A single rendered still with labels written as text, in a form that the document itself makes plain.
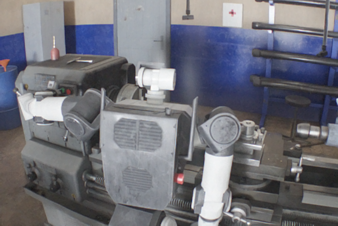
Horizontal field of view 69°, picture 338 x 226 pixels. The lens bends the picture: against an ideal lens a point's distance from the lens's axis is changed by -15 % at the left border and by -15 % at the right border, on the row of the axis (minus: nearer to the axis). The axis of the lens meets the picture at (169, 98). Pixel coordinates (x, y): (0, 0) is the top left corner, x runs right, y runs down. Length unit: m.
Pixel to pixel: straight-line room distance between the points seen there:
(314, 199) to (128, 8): 4.37
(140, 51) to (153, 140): 4.33
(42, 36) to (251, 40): 3.45
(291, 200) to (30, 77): 1.63
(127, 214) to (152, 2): 4.21
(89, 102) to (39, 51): 4.20
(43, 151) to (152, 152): 1.24
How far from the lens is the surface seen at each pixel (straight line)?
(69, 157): 1.74
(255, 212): 1.27
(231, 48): 4.49
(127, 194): 0.83
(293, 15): 4.37
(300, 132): 1.46
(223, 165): 0.87
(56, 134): 1.81
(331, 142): 1.48
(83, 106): 0.90
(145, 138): 0.71
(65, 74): 1.63
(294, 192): 1.39
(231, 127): 0.79
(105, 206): 1.87
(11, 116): 4.46
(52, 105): 1.03
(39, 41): 5.05
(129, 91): 1.60
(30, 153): 1.94
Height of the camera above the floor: 1.67
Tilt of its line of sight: 19 degrees down
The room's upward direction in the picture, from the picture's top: straight up
